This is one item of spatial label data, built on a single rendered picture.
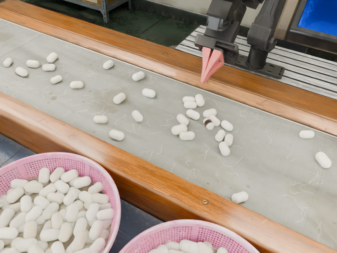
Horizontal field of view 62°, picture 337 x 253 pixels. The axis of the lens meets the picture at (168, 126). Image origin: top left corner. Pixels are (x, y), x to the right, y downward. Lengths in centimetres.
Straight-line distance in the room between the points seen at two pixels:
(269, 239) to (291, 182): 15
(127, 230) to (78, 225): 10
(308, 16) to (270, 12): 58
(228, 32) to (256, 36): 29
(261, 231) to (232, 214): 5
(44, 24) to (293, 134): 85
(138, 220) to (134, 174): 10
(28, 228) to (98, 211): 11
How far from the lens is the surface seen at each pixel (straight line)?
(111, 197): 53
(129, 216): 59
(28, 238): 54
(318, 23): 37
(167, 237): 50
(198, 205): 50
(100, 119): 65
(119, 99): 70
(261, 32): 95
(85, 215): 54
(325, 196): 63
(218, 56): 66
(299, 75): 108
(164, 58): 84
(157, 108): 70
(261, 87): 79
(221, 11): 62
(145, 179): 52
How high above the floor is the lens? 120
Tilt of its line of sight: 44 degrees down
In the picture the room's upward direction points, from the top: 4 degrees clockwise
